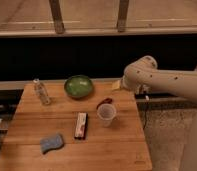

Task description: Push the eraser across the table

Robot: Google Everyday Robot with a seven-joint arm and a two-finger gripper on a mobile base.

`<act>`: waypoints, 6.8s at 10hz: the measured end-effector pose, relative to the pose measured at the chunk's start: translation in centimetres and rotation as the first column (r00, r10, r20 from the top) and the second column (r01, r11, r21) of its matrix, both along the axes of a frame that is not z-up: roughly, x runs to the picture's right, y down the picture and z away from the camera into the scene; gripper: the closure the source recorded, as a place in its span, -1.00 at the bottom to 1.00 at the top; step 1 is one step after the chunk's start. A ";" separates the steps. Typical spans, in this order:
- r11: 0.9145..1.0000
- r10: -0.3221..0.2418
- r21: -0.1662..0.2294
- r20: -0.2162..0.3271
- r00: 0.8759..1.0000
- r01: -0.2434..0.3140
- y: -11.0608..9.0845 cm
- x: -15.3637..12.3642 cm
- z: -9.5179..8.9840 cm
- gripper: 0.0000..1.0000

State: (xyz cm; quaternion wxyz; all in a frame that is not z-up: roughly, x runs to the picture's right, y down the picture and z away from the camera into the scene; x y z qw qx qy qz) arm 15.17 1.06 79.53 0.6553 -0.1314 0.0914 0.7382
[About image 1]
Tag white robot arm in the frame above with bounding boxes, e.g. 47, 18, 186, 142
112, 55, 197, 171

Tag small red object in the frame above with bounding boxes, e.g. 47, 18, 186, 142
96, 98, 113, 109

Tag clear plastic cup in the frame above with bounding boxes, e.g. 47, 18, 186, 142
97, 104, 117, 127

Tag green bowl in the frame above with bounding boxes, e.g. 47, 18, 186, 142
64, 75, 94, 99

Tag clear plastic water bottle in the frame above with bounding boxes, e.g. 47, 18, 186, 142
33, 79, 51, 105

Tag blue sponge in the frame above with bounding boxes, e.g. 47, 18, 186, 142
40, 134, 64, 154

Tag right metal railing post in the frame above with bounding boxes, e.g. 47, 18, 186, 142
116, 0, 129, 32

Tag metal railing post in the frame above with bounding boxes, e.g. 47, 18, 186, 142
49, 0, 65, 34
116, 0, 129, 32

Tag left metal railing post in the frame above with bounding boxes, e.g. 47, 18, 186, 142
49, 0, 65, 34

